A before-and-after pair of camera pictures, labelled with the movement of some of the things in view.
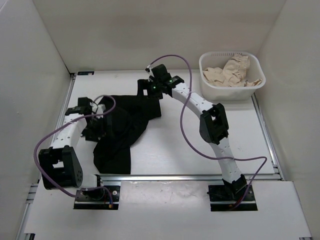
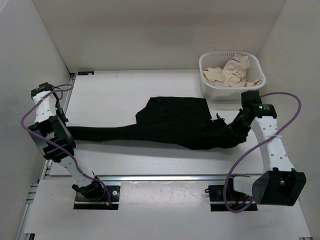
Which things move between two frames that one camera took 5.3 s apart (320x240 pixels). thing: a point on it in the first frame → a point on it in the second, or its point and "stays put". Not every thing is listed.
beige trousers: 232,74 stays put
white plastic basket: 230,75 stays put
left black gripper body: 95,128 → 60,111
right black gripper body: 154,86 → 239,126
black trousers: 131,113 → 176,123
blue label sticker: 85,73 stays put
